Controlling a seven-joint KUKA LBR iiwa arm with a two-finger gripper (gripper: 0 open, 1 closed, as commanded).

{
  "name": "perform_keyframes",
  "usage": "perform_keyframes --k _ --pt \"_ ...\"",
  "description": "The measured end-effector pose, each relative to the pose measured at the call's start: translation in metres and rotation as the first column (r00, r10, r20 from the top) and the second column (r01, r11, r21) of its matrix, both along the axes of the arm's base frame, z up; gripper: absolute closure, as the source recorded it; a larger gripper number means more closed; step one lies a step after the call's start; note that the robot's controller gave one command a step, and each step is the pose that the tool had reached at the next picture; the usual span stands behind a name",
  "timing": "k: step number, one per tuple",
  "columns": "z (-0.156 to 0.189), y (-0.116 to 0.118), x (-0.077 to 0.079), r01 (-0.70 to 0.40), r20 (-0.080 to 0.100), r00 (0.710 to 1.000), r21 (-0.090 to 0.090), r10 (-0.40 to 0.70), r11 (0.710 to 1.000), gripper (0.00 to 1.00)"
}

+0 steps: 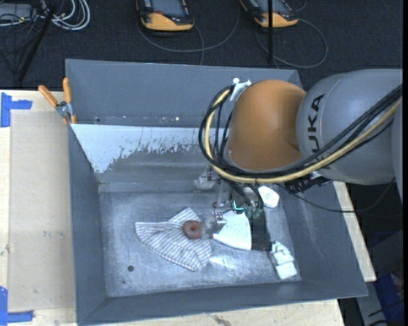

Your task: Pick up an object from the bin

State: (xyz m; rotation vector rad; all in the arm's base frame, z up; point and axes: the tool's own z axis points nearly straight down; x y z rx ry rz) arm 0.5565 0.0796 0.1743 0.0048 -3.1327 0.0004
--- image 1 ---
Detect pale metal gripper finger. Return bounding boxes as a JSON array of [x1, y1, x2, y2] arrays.
[[194, 167, 220, 192], [203, 215, 228, 240]]

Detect white cup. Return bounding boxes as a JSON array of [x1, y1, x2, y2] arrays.
[[212, 210, 253, 251]]

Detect dark green flat block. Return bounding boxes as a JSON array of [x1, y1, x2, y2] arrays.
[[251, 213, 273, 252]]

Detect white striped cloth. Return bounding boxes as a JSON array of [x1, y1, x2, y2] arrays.
[[134, 206, 213, 272]]

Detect white crumpled packet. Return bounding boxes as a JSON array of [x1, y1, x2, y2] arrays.
[[269, 240, 299, 280]]

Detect grey metal bin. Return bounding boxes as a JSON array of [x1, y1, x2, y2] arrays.
[[65, 58, 369, 325]]

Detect pale brown cardboard board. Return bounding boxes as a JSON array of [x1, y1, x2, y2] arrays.
[[7, 109, 76, 312]]

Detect red-brown ring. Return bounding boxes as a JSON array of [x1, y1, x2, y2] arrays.
[[182, 219, 203, 240]]

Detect black cylinder on white bracket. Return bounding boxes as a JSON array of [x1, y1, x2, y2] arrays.
[[257, 175, 333, 209]]

